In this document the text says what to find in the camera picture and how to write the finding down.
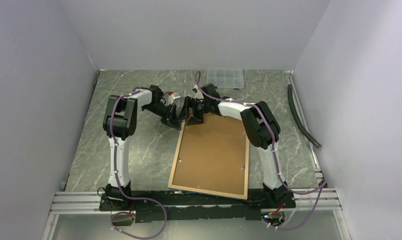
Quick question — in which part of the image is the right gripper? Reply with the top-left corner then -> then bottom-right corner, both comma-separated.
176,97 -> 210,127

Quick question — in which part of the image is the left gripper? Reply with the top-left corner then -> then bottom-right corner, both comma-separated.
144,102 -> 182,132

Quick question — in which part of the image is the blue picture frame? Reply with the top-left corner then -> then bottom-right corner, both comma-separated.
167,110 -> 251,201

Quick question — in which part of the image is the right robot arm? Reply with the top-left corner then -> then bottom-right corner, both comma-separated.
177,83 -> 288,208

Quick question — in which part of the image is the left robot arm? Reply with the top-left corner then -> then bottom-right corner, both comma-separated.
102,85 -> 181,210

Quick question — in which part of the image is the clear plastic organizer box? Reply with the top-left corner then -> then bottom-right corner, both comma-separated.
207,68 -> 244,90

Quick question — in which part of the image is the black base bar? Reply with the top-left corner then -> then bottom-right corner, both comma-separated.
99,188 -> 296,223

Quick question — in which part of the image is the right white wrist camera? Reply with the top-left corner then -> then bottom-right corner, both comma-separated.
192,85 -> 204,100

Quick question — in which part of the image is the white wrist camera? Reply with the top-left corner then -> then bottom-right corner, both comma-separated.
192,85 -> 204,100
165,91 -> 181,105

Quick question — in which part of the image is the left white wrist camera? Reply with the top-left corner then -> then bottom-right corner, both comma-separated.
165,91 -> 181,105

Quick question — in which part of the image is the black hose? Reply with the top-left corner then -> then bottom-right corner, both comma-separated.
287,83 -> 322,149

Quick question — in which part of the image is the aluminium rail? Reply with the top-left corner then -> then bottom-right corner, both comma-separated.
50,188 -> 342,215

